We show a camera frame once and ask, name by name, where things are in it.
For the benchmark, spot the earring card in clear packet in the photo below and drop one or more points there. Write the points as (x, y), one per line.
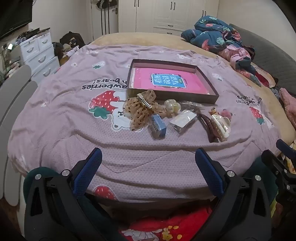
(192, 104)

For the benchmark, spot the pile of clothes and bags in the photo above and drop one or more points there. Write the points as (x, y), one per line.
(64, 52)

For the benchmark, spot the cream hair claw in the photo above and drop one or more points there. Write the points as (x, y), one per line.
(222, 127)

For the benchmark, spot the brown dotted bow hair clip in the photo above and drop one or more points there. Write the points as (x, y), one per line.
(138, 113)

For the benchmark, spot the black television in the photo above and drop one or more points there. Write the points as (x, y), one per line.
(13, 16)

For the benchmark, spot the black bag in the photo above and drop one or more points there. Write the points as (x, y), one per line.
(72, 39)

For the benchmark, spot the red pillow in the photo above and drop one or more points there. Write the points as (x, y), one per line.
(266, 78)

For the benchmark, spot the brown shallow cardboard box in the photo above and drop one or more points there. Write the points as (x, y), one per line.
(185, 96)

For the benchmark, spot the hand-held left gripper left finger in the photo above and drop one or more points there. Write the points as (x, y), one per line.
(89, 171)

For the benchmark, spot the red floral cloth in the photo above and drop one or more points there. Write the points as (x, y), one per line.
(166, 227)

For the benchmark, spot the hanging bags on door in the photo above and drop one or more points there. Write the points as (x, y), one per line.
(105, 3)

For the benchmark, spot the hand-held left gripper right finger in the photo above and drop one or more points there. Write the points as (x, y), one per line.
(209, 172)

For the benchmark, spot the dark brown hair clip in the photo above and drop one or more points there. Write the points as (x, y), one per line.
(207, 129)

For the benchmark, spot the dark green cloth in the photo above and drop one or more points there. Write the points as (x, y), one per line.
(263, 171)

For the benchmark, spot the purple strawberry print blanket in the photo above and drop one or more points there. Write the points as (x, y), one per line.
(161, 153)

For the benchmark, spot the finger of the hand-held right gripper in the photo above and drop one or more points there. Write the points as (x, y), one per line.
(279, 168)
(286, 149)

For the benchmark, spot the dark blue floral quilt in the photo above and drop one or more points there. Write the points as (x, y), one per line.
(212, 37)

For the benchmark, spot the white drawer chest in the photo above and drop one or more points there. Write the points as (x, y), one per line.
(39, 55)

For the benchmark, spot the pink book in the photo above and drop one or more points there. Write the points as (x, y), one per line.
(143, 78)

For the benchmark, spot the pink fuzzy cloth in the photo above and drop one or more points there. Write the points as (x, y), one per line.
(289, 106)

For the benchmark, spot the white door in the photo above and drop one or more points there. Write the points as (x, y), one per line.
(120, 23)

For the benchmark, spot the pink pompom hair clip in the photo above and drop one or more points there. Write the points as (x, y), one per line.
(225, 113)

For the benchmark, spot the white wardrobe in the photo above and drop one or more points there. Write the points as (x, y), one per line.
(171, 16)

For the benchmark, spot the clear yellowish hair claw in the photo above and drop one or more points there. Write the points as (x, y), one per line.
(172, 107)

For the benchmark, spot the blue hair claw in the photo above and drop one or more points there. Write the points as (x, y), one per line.
(159, 128)

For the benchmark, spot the white box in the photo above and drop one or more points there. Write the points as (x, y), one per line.
(182, 120)

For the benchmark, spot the grey padded headboard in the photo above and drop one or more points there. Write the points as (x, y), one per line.
(272, 53)

